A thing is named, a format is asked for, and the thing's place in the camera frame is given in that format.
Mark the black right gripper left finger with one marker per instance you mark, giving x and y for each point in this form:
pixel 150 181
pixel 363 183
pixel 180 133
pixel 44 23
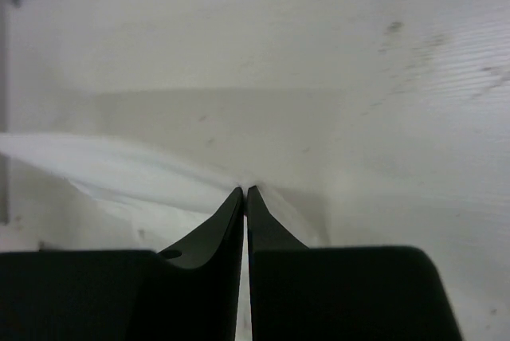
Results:
pixel 188 291

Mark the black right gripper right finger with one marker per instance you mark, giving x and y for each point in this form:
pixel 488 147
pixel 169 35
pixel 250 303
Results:
pixel 352 293

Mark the white tank top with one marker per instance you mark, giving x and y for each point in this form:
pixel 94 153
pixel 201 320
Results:
pixel 160 195

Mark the left metal table rail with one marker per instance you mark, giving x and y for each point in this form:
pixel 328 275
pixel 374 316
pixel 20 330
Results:
pixel 3 114

